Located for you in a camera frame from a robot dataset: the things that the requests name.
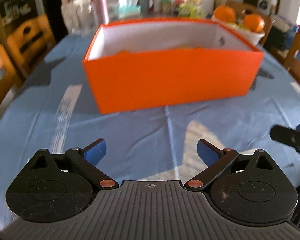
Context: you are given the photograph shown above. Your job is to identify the dark brown pill bottle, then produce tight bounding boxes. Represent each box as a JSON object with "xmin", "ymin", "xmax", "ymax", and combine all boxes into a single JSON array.
[{"xmin": 172, "ymin": 0, "xmax": 185, "ymax": 15}]

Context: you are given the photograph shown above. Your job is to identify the green panda mug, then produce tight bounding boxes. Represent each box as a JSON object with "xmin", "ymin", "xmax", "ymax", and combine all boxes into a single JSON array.
[{"xmin": 178, "ymin": 2, "xmax": 205, "ymax": 19}]

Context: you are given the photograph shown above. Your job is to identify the orange in basket left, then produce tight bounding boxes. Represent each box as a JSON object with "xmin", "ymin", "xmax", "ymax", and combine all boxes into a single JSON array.
[{"xmin": 213, "ymin": 5, "xmax": 237, "ymax": 23}]

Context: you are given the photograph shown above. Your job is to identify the blue tablecloth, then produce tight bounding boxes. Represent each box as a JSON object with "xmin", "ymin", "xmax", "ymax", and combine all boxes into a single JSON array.
[{"xmin": 0, "ymin": 35, "xmax": 300, "ymax": 228}]

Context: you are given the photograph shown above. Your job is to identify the red supplement jar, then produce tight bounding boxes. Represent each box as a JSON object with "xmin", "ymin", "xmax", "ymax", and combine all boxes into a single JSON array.
[{"xmin": 149, "ymin": 0, "xmax": 161, "ymax": 14}]

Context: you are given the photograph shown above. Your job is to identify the clear glass mason mug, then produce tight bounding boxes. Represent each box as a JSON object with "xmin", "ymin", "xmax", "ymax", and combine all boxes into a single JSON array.
[{"xmin": 61, "ymin": 0, "xmax": 96, "ymax": 36}]

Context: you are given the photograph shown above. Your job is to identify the white plastic fruit basket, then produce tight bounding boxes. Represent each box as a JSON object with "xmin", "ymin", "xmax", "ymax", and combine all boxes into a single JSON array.
[{"xmin": 211, "ymin": 16, "xmax": 266, "ymax": 45}]

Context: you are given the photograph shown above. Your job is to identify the wooden chair right far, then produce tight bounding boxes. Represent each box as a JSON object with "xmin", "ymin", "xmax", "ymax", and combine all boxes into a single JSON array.
[{"xmin": 225, "ymin": 0, "xmax": 272, "ymax": 46}]

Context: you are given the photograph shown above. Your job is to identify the green lid small jar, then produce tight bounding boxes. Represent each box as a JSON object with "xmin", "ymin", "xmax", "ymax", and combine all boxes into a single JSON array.
[{"xmin": 161, "ymin": 0, "xmax": 172, "ymax": 15}]

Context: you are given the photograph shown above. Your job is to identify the wooden chair left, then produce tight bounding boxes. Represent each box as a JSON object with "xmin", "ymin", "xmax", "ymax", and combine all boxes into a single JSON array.
[{"xmin": 7, "ymin": 14, "xmax": 56, "ymax": 77}]

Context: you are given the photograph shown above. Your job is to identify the teal tissue pack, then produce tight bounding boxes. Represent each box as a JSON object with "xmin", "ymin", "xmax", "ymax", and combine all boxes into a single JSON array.
[{"xmin": 117, "ymin": 0, "xmax": 141, "ymax": 19}]

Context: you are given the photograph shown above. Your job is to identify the pink thermos bottle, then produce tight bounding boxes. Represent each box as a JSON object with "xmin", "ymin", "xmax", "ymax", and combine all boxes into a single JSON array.
[{"xmin": 93, "ymin": 0, "xmax": 109, "ymax": 25}]

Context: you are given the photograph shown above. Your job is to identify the wooden chair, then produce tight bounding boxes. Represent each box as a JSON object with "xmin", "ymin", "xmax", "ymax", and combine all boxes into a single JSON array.
[
  {"xmin": 7, "ymin": 14, "xmax": 56, "ymax": 77},
  {"xmin": 225, "ymin": 0, "xmax": 272, "ymax": 46},
  {"xmin": 283, "ymin": 31, "xmax": 300, "ymax": 85}
]

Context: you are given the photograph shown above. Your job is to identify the orange cardboard box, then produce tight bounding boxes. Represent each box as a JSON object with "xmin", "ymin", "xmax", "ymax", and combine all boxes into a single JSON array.
[{"xmin": 83, "ymin": 18, "xmax": 264, "ymax": 114}]

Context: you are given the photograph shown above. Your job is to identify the orange in basket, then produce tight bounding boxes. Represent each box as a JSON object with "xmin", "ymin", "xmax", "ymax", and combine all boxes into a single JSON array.
[
  {"xmin": 243, "ymin": 14, "xmax": 265, "ymax": 33},
  {"xmin": 213, "ymin": 5, "xmax": 237, "ymax": 23}
]

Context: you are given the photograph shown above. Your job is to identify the orange in basket right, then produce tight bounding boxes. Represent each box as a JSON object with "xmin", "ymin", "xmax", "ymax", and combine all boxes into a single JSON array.
[{"xmin": 243, "ymin": 14, "xmax": 265, "ymax": 33}]

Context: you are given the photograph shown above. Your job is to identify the wooden chair right near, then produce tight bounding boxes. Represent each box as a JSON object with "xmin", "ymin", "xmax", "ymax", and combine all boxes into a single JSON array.
[{"xmin": 283, "ymin": 31, "xmax": 300, "ymax": 85}]

